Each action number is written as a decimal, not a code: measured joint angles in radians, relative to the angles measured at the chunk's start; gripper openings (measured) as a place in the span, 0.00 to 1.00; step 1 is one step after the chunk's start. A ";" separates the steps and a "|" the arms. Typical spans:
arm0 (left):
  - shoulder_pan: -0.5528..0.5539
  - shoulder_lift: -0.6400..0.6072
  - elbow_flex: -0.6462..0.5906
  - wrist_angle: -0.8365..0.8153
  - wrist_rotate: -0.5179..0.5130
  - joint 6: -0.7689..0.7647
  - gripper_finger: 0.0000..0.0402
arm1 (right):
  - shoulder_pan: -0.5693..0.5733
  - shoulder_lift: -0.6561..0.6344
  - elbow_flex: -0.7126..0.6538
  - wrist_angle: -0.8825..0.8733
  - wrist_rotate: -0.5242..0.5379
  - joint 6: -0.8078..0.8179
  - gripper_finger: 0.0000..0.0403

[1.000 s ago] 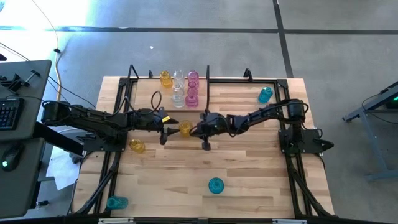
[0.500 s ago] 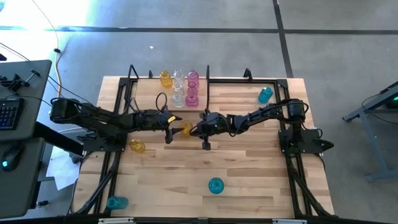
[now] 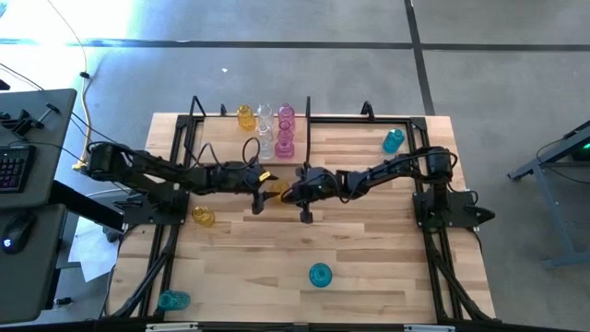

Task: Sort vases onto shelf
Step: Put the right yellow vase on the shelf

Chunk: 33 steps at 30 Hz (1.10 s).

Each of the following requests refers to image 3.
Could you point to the blue diamond-textured glass vase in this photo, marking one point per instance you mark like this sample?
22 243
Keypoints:
174 299

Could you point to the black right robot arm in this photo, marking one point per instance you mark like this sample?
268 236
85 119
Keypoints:
392 168

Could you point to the black computer mouse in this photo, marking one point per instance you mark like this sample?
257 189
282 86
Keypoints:
16 235

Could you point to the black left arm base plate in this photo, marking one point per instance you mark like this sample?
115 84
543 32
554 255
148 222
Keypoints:
147 214

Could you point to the clear tapered ribbed glass vase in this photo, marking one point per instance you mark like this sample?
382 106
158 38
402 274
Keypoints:
265 113

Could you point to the black aluminium rig frame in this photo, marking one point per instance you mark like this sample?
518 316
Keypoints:
359 120

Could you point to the pink tapered glass vase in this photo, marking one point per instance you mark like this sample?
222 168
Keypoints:
285 131

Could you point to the pink ribbed glass vase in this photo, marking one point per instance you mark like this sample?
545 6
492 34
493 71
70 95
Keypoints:
284 149
286 113

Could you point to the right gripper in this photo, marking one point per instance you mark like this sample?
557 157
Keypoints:
320 184

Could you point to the yellow ribbed glass vase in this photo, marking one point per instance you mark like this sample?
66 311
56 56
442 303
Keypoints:
203 216

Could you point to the blue medallion embossed glass vase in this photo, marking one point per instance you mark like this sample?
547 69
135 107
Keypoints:
320 275

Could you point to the yellow diamond-textured glass vase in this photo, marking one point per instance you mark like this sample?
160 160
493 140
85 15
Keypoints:
279 189

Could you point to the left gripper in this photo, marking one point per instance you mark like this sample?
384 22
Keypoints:
230 177

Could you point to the black desk clamp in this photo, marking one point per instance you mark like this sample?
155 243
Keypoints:
23 122

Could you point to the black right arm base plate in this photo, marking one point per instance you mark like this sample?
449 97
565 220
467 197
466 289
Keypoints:
456 207

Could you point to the white paper sheet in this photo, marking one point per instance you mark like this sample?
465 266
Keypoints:
92 253

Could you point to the clear fine-ribbed glass vase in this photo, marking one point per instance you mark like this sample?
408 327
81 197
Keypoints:
266 150

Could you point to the grey side desk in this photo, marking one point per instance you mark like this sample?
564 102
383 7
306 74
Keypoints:
46 138

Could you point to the black keyboard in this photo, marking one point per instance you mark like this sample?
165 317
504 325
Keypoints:
14 168

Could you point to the grey metal table stand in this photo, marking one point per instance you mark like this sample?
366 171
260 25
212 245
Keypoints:
534 174

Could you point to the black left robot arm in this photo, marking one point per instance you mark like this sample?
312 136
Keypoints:
152 168

